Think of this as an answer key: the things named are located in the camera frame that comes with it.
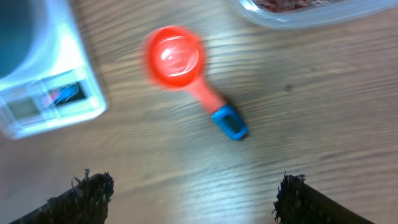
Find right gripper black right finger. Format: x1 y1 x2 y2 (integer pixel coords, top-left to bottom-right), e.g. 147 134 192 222
272 174 373 224

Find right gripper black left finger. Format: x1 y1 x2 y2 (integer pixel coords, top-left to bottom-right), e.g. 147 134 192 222
10 169 114 224

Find red plastic scoop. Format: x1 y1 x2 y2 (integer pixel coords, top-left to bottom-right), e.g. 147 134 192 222
143 26 249 141

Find white digital kitchen scale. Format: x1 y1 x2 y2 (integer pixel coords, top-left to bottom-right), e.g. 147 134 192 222
1 0 108 139

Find blue plastic bowl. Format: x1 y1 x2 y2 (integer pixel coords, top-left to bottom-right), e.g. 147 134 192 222
1 0 35 78

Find clear plastic food container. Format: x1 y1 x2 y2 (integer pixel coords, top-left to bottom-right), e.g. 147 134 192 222
233 0 397 29

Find red adzuki beans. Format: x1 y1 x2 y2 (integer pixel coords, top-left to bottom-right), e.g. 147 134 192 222
254 0 339 13

